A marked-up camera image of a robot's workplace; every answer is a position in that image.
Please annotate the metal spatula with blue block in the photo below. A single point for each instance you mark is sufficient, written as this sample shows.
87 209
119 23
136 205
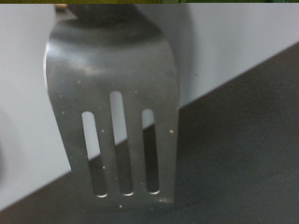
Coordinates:
109 71

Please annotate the silver toaster oven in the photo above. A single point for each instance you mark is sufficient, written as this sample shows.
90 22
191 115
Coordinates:
233 37

